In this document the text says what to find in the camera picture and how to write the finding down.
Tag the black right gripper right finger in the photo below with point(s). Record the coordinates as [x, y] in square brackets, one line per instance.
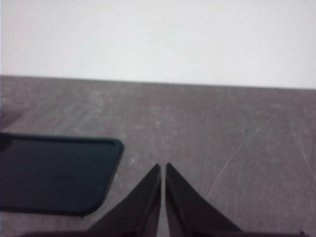
[187, 212]

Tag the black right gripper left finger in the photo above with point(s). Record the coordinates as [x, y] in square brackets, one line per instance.
[140, 209]

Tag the black rectangular tray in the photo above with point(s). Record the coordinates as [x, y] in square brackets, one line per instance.
[56, 172]

